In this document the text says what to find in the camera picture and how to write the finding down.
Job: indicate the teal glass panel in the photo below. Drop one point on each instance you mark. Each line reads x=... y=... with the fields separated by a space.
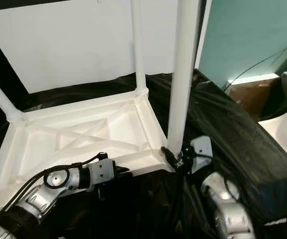
x=252 y=30

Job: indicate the white tapered table leg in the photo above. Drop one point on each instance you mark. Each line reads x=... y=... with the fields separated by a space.
x=138 y=40
x=184 y=59
x=1 y=97

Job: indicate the black plastic table cover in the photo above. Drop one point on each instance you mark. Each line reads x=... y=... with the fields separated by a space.
x=247 y=149

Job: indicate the white plastic table top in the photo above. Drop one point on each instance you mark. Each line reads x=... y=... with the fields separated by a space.
x=44 y=149

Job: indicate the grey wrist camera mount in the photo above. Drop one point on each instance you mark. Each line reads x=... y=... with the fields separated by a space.
x=102 y=173
x=202 y=148

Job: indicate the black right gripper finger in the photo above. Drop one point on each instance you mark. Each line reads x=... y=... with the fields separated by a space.
x=169 y=156

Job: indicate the black wall pillar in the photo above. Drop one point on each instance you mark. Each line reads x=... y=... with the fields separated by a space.
x=199 y=50

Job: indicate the black door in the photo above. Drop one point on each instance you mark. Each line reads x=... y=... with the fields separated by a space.
x=9 y=74

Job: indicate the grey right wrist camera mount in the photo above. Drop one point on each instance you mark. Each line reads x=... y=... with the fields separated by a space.
x=202 y=148

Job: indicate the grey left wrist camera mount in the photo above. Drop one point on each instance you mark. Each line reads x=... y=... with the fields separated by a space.
x=102 y=173

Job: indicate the brown wooden furniture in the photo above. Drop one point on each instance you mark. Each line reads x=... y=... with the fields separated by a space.
x=255 y=99

